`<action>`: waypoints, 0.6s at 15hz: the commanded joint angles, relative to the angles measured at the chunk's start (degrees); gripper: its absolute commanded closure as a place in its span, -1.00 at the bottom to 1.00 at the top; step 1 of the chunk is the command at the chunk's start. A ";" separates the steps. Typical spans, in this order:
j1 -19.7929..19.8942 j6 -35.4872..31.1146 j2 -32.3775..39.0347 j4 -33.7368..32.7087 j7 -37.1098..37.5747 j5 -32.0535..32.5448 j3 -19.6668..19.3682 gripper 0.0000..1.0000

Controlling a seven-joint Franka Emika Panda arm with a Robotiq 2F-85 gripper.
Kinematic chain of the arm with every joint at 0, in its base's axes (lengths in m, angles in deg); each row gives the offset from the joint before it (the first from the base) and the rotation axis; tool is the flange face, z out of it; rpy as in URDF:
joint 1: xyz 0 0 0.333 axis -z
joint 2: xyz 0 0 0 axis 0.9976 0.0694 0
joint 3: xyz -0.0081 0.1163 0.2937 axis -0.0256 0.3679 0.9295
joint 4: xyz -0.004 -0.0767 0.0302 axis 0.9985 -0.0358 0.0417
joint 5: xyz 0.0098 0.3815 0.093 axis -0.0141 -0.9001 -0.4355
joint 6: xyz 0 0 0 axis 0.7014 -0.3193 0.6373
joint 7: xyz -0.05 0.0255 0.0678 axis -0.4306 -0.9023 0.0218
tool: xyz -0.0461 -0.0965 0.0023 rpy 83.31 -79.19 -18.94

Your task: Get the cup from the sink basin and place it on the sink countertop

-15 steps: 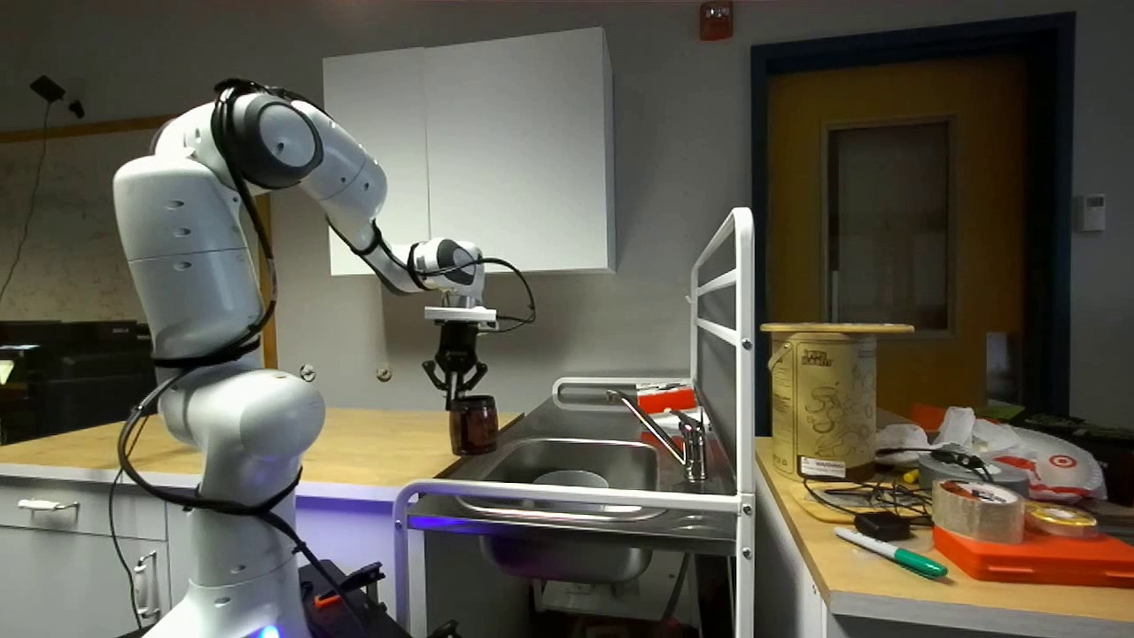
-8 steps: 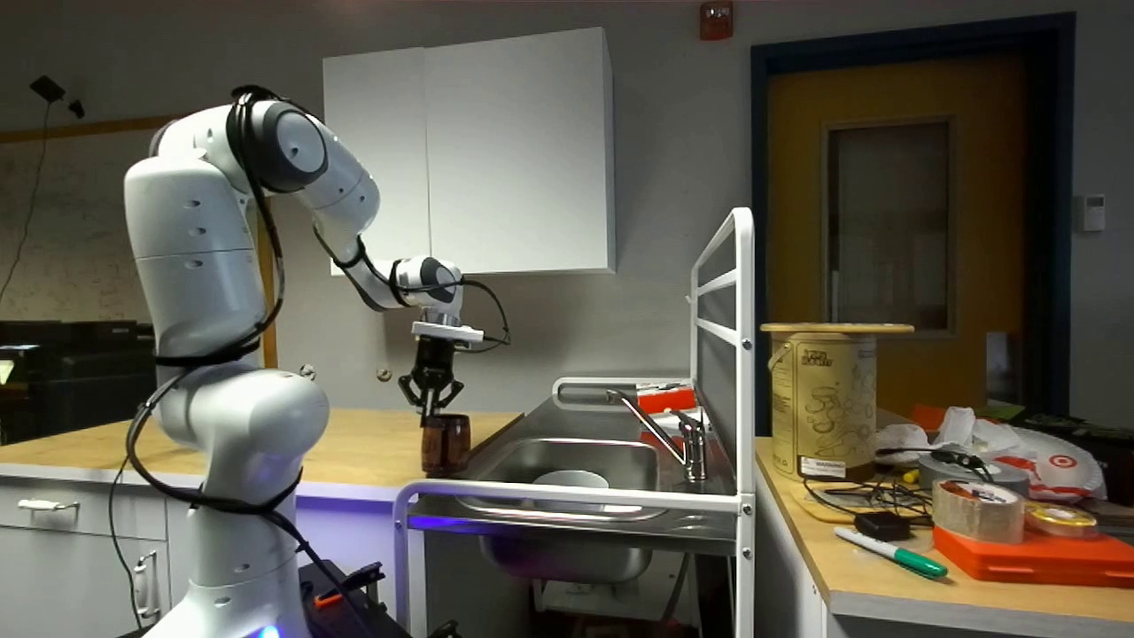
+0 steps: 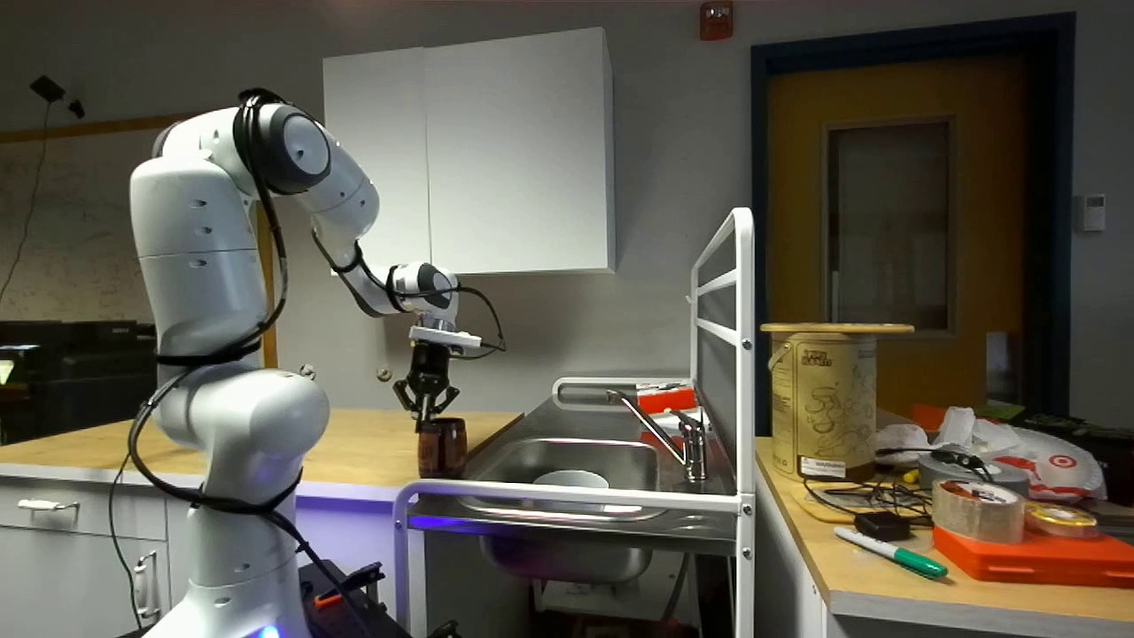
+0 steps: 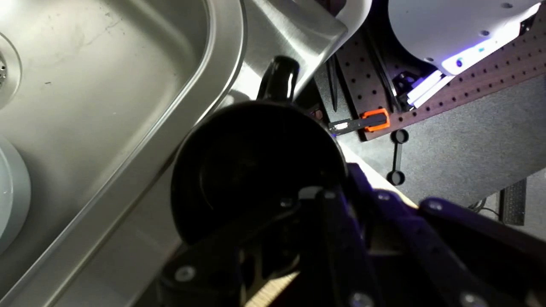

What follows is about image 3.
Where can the white round dish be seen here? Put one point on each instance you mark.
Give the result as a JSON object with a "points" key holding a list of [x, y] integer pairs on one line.
{"points": [[573, 480]]}

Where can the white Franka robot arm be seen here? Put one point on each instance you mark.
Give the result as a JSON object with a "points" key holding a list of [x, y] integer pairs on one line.
{"points": [[201, 261]]}

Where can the white metal sink frame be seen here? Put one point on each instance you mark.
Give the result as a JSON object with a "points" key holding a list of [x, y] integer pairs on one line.
{"points": [[744, 357]]}

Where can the stainless steel sink unit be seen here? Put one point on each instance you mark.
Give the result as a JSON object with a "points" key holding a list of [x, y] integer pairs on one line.
{"points": [[569, 444]]}

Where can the green marker pen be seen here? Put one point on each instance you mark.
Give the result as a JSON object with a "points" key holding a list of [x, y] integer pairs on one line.
{"points": [[897, 553]]}

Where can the dark brown cup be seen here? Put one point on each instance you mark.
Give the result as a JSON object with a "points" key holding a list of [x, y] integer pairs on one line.
{"points": [[440, 448]]}

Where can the chrome sink faucet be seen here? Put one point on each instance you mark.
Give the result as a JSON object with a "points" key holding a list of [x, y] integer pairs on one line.
{"points": [[694, 444]]}

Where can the colourful orange white box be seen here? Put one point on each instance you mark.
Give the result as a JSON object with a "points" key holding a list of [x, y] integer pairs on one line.
{"points": [[667, 397]]}

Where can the red fire alarm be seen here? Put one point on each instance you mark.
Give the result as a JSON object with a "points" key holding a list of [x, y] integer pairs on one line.
{"points": [[716, 20]]}

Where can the black wall mounted camera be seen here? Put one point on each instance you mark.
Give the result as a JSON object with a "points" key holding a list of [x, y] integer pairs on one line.
{"points": [[53, 89]]}

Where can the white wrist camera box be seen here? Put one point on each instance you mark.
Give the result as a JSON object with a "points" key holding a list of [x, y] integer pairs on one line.
{"points": [[447, 338]]}

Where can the white wall cabinet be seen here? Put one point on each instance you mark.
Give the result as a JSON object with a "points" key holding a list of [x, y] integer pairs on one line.
{"points": [[509, 153]]}

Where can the wooden door with window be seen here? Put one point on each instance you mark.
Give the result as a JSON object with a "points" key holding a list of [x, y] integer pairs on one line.
{"points": [[897, 226]]}

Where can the black printer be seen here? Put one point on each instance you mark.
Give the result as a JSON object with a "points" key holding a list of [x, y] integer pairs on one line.
{"points": [[73, 376]]}

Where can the white wall thermostat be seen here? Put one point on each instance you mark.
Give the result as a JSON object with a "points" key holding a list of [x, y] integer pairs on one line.
{"points": [[1092, 215]]}

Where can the flat orange box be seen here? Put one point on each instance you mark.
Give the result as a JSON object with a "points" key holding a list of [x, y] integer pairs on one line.
{"points": [[1039, 556]]}

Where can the white base cabinet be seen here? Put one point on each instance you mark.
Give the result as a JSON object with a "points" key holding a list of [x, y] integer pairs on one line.
{"points": [[73, 567]]}

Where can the small round gold tin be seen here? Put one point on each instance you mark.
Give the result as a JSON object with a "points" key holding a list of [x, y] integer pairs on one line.
{"points": [[1060, 517]]}

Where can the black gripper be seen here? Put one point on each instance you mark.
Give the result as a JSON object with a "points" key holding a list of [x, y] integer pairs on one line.
{"points": [[432, 376]]}

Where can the white cap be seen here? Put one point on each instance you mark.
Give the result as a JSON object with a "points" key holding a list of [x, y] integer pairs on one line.
{"points": [[902, 441]]}

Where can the white plastic bag red logo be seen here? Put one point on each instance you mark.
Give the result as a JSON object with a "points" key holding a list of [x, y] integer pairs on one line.
{"points": [[1046, 454]]}

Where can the small black block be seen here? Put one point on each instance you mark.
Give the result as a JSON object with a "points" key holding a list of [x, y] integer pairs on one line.
{"points": [[883, 524]]}

